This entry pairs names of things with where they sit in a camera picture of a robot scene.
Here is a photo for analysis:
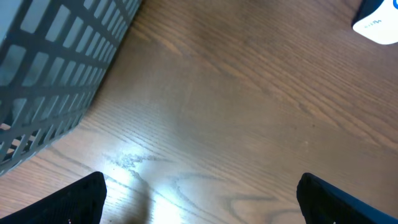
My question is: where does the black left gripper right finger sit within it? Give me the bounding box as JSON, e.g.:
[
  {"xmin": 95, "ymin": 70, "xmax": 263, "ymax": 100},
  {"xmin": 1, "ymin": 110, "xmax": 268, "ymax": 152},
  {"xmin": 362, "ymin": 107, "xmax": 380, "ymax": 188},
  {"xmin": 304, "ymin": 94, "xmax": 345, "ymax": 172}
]
[{"xmin": 297, "ymin": 172, "xmax": 397, "ymax": 224}]

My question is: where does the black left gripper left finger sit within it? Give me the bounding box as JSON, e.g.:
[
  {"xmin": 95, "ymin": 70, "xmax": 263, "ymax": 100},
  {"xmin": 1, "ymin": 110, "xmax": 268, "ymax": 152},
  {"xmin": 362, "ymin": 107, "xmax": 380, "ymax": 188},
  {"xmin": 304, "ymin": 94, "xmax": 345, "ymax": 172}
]
[{"xmin": 1, "ymin": 172, "xmax": 107, "ymax": 224}]

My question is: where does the grey plastic mesh basket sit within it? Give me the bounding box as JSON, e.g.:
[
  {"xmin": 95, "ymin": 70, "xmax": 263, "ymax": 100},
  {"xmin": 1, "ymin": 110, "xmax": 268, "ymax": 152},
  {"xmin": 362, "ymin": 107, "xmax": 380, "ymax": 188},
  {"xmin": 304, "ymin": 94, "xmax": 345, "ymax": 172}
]
[{"xmin": 1, "ymin": 0, "xmax": 141, "ymax": 174}]

